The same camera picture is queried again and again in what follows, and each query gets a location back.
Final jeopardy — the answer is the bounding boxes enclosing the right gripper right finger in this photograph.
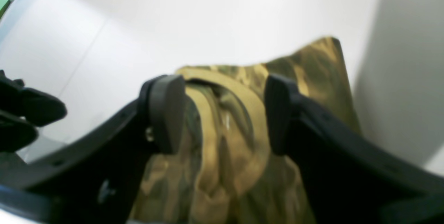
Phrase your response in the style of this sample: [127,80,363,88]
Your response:
[264,74,444,224]

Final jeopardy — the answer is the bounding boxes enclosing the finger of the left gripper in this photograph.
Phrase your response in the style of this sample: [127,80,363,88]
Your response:
[0,111,38,153]
[0,70,68,127]

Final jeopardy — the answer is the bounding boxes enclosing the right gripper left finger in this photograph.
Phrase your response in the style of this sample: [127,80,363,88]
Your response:
[1,75,186,224]

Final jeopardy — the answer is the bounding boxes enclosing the camouflage T-shirt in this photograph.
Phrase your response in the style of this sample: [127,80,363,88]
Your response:
[129,36,361,224]

